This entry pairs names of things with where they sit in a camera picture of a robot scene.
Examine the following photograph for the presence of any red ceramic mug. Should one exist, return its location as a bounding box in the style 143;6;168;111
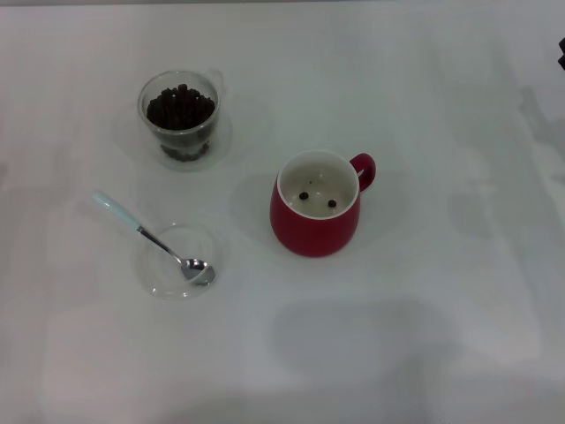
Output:
269;148;378;259

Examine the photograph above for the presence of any blue handled metal spoon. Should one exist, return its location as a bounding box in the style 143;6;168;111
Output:
91;190;216;287

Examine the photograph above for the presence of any clear glass saucer under cup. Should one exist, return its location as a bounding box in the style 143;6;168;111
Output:
115;102;233;172

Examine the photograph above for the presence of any dark coffee beans heap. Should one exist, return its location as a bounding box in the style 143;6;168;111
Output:
146;82;217;163

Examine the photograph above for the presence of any clear glass cup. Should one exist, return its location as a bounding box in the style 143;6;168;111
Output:
136;69;226;163

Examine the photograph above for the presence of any clear glass dish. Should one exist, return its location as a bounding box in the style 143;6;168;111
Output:
135;222;224;302

